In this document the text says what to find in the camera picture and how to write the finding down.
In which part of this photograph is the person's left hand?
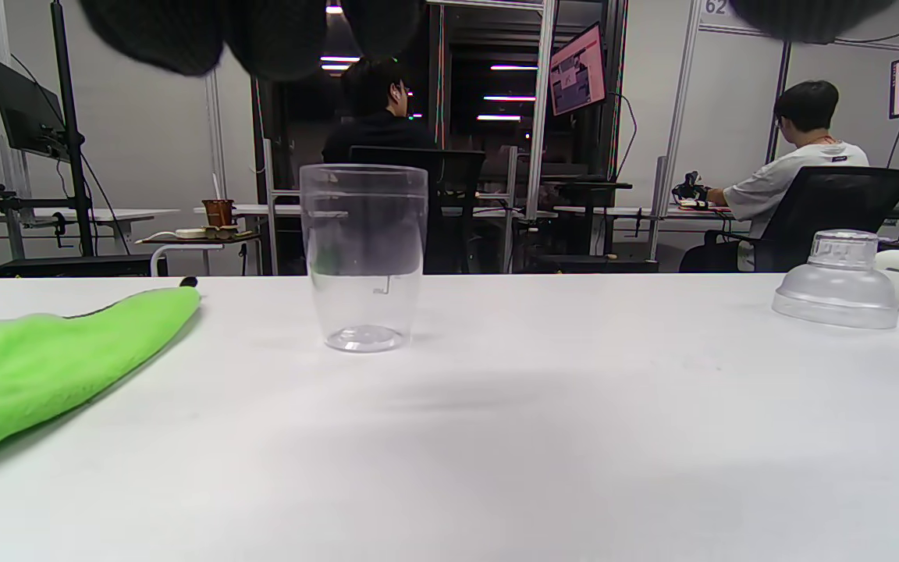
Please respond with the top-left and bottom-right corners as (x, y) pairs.
(79, 0), (895, 82)

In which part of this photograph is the clear plastic shaker cup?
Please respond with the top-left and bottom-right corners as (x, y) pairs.
(300, 164), (428, 354)

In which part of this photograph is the green microfiber cloth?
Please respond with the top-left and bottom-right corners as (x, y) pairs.
(0, 277), (202, 475)

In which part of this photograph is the clear domed shaker lid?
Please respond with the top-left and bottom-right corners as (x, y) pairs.
(772, 229), (899, 329)

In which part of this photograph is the brown drink cup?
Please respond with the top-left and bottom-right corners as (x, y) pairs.
(201, 199), (236, 229)

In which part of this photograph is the white power strip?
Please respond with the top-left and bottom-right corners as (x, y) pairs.
(136, 226), (208, 244)

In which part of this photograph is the brown side table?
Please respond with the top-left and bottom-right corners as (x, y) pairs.
(137, 230), (263, 276)

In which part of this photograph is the black monitor stand pole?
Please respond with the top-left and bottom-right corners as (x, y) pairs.
(50, 0), (97, 258)

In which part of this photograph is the black office chair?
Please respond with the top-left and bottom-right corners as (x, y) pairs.
(703, 166), (899, 272)
(350, 145), (486, 274)

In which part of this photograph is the white background desk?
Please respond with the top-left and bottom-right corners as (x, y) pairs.
(555, 205), (755, 239)
(28, 207), (182, 254)

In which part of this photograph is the dark computer monitor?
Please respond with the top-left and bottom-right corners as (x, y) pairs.
(0, 55), (73, 163)

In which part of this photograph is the monitor with pink screen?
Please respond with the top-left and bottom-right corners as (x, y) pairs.
(549, 22), (608, 118)

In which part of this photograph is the black mesh equipment cabinet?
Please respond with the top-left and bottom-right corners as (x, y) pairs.
(529, 254), (661, 274)
(0, 256), (160, 279)

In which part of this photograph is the aluminium frame post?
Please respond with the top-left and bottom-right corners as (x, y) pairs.
(526, 0), (558, 221)
(652, 0), (704, 260)

